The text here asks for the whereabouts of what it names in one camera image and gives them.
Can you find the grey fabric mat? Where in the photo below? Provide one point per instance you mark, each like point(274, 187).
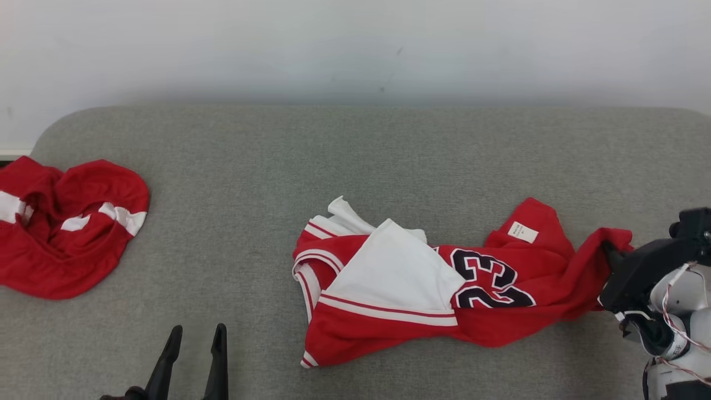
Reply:
point(389, 155)

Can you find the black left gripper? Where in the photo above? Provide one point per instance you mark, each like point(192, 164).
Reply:
point(125, 395)

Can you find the red basketball jersey number 23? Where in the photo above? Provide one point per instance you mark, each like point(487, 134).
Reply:
point(500, 316)

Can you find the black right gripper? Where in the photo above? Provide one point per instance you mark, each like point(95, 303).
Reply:
point(639, 275)

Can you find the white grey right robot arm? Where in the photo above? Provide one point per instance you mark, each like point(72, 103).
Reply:
point(694, 333)

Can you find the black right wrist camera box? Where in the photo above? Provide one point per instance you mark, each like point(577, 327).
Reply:
point(694, 225)

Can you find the crumpled red shorts white stripes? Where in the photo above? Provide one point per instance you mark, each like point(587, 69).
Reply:
point(61, 250)

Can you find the white wall baseboard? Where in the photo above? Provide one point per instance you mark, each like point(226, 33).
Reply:
point(14, 153)

